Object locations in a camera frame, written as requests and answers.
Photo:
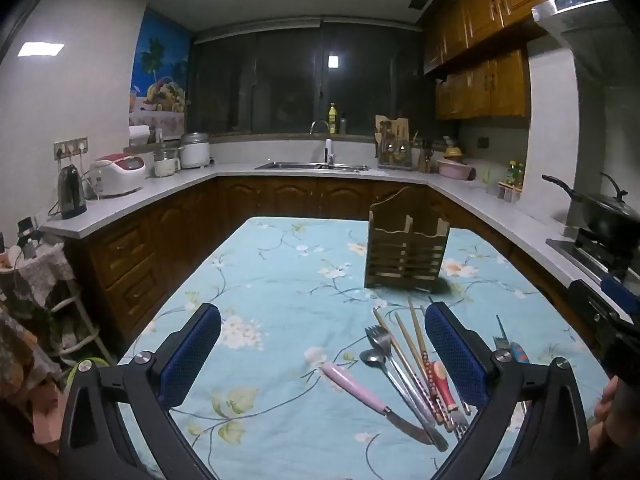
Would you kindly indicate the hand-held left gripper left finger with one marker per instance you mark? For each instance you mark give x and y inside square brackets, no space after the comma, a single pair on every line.
[192,355]

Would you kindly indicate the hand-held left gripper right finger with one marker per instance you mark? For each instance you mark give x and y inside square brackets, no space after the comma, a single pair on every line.
[452,355]

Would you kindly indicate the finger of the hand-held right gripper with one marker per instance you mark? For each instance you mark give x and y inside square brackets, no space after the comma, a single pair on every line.
[620,290]

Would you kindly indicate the wooden chopstick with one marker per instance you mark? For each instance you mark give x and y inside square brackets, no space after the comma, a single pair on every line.
[414,320]
[387,332]
[406,335]

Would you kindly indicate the steel spoon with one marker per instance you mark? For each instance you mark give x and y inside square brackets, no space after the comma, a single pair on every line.
[372,357]

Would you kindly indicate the wooden utensil holder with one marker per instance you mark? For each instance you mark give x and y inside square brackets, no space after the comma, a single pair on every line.
[407,255]

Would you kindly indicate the person's right hand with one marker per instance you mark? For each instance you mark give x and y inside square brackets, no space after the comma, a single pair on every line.
[615,410]

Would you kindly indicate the gas stove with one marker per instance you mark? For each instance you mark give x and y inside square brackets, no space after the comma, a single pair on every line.
[585,257]

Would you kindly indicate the black wok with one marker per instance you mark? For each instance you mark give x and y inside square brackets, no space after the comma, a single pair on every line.
[612,215]

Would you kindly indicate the floral blue tablecloth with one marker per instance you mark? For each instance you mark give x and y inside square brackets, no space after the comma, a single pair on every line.
[280,280]

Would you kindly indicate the spice jar rack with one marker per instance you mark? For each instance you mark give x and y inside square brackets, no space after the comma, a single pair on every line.
[510,194]

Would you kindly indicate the seasoning bottles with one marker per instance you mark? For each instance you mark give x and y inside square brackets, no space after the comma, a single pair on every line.
[514,172]

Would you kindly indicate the grey kitchen countertop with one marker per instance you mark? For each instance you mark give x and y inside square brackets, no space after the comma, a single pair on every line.
[125,205]

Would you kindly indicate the lace-covered side shelf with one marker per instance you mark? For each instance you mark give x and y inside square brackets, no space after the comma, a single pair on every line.
[42,270]

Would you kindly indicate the pink basin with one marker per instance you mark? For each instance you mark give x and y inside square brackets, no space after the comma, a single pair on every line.
[456,170]

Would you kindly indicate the wooden lower cabinets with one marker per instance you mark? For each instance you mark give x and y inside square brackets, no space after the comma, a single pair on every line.
[290,197]

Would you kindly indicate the wooden cabinets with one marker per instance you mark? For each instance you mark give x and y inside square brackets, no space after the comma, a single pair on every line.
[490,10]
[290,197]

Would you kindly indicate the glass jar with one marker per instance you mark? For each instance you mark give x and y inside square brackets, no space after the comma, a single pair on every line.
[165,165]

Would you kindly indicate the white and red rice cooker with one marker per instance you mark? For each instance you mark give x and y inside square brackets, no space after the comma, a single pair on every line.
[117,175]

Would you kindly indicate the knife block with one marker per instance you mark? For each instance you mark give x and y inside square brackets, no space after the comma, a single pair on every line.
[426,160]

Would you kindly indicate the white lidded cooker pot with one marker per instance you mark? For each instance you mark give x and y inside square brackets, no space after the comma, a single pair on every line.
[195,152]

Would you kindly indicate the steel electric kettle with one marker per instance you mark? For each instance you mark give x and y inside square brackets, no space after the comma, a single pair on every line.
[71,192]

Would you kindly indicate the yellow bowl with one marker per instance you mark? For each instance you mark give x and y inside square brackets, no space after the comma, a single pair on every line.
[453,150]

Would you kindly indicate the steel kitchen sink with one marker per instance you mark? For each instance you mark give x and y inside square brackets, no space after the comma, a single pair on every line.
[300,165]

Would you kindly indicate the wooden dish rack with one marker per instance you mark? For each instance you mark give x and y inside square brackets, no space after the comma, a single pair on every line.
[392,145]

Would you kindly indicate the paper towel roll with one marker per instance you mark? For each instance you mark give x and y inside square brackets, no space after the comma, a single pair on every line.
[140,135]

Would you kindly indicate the yellow bottle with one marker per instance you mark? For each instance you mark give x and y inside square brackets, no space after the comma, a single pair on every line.
[332,120]

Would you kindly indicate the curved steel faucet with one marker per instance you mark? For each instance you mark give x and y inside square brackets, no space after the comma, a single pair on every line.
[320,122]

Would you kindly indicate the steel range hood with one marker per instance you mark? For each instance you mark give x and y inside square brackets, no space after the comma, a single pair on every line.
[590,25]

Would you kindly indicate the dark kitchen window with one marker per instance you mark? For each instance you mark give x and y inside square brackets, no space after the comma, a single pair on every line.
[285,85]

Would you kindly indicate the wooden upper cabinets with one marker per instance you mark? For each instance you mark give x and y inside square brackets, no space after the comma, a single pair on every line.
[490,10]

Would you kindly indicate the ceiling vent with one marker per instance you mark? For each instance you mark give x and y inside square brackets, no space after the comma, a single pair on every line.
[419,0]

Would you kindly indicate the black wall socket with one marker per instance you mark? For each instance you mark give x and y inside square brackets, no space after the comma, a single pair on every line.
[483,142]

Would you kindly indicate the wall power outlet strip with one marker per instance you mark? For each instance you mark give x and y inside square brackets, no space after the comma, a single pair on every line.
[71,147]

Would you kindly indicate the tropical fruit wall poster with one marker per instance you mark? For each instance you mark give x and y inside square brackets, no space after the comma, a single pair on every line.
[160,70]

